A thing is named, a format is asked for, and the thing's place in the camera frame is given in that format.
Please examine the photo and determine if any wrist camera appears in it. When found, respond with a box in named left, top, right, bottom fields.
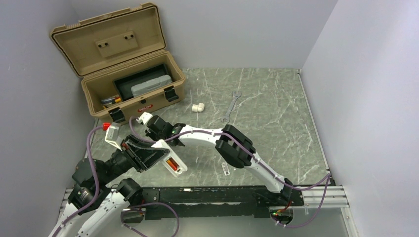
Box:
left=102, top=122, right=123, bottom=151
left=136, top=112, right=153, bottom=125

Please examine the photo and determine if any white pvc elbow fitting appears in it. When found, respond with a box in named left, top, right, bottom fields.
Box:
left=191, top=103, right=205, bottom=113

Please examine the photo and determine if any orange red AA battery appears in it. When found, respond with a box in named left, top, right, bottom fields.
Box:
left=166, top=158, right=180, bottom=172

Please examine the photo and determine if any grey plastic case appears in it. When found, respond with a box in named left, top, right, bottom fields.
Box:
left=131, top=75, right=172, bottom=97

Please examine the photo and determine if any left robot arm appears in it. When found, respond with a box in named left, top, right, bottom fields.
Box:
left=50, top=135, right=176, bottom=237

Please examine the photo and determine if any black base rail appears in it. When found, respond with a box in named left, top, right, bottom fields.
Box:
left=143, top=186, right=304, bottom=220

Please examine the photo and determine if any white remote control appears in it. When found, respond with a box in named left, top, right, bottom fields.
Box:
left=151, top=139, right=188, bottom=178

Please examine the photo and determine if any silver open-end wrench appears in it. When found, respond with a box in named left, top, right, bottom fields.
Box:
left=220, top=91, right=242, bottom=123

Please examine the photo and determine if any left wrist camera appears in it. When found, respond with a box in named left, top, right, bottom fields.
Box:
left=102, top=122, right=123, bottom=151

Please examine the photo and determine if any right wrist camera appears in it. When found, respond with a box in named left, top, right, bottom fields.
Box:
left=136, top=112, right=153, bottom=125

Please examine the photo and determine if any tan plastic toolbox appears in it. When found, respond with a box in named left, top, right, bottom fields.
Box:
left=50, top=2, right=186, bottom=124

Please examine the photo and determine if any purple base cable loop left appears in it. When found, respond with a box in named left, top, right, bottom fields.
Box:
left=120, top=202, right=180, bottom=237

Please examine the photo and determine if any white battery cover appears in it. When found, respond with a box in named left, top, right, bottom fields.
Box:
left=221, top=162, right=230, bottom=176

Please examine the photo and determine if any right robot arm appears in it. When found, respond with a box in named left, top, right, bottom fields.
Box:
left=139, top=116, right=293, bottom=205

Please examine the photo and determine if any black tray in toolbox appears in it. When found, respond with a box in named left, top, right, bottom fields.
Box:
left=113, top=64, right=172, bottom=101

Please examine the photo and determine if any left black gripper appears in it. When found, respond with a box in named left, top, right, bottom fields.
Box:
left=100, top=133, right=170, bottom=184

